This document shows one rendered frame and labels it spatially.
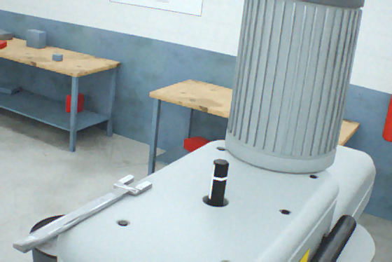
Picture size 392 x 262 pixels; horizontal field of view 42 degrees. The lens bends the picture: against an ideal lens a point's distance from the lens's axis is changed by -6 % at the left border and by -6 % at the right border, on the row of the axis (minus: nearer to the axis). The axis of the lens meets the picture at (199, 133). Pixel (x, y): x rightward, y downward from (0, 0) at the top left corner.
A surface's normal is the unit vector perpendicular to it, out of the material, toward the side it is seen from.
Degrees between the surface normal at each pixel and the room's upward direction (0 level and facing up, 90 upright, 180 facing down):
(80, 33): 90
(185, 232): 0
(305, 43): 90
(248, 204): 0
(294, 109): 90
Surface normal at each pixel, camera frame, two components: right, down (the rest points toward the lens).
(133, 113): -0.48, 0.25
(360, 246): 0.11, -0.94
